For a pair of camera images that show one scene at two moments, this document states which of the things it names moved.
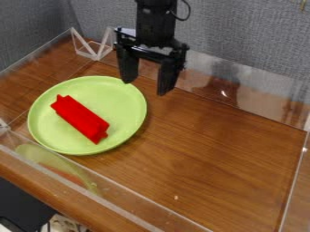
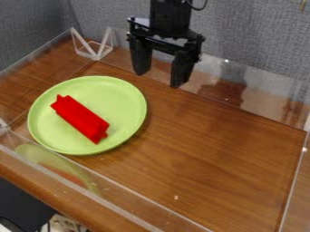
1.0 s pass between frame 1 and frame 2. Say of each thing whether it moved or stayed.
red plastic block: stayed
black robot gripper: moved
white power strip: stayed
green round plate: stayed
